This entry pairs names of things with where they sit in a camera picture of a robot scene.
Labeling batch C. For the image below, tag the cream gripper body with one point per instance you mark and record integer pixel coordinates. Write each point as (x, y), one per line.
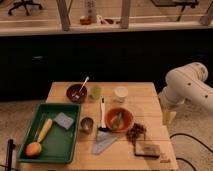
(168, 116)

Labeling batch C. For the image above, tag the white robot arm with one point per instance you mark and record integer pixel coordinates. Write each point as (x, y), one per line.
(186, 82)

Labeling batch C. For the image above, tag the white paper cup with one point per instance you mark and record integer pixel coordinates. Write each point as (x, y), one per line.
(120, 93)

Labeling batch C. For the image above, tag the green plastic cup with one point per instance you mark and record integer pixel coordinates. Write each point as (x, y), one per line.
(95, 93)

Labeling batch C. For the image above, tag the small metal cup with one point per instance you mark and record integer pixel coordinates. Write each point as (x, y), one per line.
(87, 125)

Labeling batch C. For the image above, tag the brown dried grape bunch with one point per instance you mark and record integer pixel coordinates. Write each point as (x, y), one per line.
(133, 133)

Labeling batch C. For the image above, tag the orange bowl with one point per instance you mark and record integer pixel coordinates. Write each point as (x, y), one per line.
(125, 123)

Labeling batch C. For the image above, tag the wooden table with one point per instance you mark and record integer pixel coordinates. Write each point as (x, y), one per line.
(142, 101)

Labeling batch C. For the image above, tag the green pea pod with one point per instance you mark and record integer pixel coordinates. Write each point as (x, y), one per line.
(117, 121)

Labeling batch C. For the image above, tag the white plastic spoon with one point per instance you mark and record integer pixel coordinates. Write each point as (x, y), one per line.
(76, 94)

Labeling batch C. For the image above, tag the dark red bowl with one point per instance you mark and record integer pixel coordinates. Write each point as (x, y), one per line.
(82, 95)

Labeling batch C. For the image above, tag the grey sponge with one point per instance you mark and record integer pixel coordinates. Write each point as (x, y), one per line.
(63, 120)

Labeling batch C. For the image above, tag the green plastic tray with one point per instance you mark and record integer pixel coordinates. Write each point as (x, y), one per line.
(58, 146)

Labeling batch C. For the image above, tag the red bowl on shelf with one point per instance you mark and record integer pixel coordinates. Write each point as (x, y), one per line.
(84, 21)

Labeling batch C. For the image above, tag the orange fruit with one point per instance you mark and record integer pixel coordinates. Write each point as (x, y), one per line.
(33, 149)

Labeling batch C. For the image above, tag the black pole left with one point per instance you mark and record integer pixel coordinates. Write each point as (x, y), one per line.
(9, 154)

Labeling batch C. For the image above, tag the black office chair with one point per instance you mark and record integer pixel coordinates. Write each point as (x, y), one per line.
(25, 4)

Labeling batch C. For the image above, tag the white handled black brush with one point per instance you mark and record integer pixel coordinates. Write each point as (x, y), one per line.
(102, 126)

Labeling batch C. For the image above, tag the yellow handled brush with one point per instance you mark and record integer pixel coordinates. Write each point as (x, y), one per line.
(47, 125)

